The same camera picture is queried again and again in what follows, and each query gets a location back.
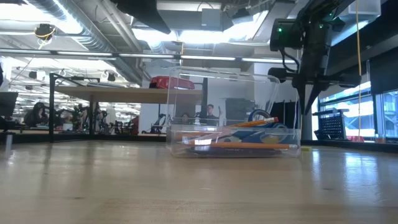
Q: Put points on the black cabinet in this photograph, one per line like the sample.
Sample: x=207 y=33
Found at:
x=241 y=109

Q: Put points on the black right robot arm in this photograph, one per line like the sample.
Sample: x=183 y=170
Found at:
x=323 y=12

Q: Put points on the black monitor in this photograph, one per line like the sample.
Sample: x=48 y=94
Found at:
x=7 y=104

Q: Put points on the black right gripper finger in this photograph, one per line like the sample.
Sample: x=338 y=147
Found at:
x=300 y=90
x=314 y=91

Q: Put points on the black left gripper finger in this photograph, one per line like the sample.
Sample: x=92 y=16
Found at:
x=146 y=12

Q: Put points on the clear plastic box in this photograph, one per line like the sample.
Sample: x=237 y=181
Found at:
x=217 y=102

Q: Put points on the green eraser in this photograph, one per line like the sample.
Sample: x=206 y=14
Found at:
x=306 y=149

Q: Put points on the overhead LED light bar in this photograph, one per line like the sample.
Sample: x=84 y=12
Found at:
x=202 y=58

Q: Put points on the black perforated panel stand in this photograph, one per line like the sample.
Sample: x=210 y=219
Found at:
x=334 y=126

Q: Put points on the person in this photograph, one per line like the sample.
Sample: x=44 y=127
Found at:
x=212 y=113
x=35 y=115
x=185 y=118

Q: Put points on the black overhead camera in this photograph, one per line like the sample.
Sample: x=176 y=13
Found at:
x=44 y=31

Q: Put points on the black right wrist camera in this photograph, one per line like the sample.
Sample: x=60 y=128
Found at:
x=284 y=35

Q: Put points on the red stapler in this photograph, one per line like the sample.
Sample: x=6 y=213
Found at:
x=171 y=82

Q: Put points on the blue scissors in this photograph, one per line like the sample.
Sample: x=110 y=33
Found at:
x=258 y=111

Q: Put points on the wooden shelf with black frame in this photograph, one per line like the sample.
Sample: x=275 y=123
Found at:
x=124 y=95

